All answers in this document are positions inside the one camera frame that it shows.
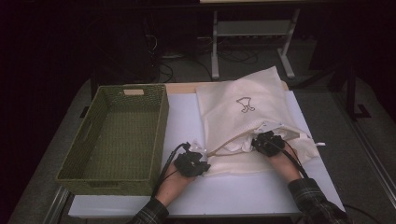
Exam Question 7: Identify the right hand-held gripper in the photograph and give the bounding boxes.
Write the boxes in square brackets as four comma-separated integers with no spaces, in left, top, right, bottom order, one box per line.
[251,121,309,158]

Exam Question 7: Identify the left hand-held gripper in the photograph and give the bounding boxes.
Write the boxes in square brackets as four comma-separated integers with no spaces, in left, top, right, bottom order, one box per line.
[173,140,212,178]

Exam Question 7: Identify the cream mesh laundry bag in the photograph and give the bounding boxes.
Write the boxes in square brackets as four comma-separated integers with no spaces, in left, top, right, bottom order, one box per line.
[195,65,327,177]

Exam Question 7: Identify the green woven basket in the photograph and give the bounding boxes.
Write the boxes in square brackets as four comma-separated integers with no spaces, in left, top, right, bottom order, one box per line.
[55,83,171,197]

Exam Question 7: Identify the person's right hand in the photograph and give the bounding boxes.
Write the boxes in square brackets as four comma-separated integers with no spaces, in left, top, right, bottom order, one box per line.
[268,143,303,184]

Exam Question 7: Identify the person's left hand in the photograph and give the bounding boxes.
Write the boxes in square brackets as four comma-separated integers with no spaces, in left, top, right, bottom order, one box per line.
[154,161,195,208]

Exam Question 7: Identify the black metal stand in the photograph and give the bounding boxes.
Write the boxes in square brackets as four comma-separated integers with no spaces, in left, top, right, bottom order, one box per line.
[295,62,372,121]

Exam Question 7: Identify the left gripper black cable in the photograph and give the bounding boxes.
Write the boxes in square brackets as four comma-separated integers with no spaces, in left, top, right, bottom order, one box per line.
[151,142,191,198]

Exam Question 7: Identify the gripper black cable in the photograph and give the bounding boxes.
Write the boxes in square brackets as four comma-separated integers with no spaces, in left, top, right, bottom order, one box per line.
[270,136,385,224]
[151,142,191,198]

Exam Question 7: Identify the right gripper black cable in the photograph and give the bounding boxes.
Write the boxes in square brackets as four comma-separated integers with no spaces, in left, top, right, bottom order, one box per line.
[270,136,385,224]

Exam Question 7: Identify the aluminium rail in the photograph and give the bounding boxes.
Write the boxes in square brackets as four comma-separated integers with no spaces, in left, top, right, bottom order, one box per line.
[337,92,396,203]
[43,186,71,224]

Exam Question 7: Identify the white metal desk frame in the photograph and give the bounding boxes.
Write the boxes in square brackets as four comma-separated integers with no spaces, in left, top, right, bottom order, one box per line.
[210,8,302,80]

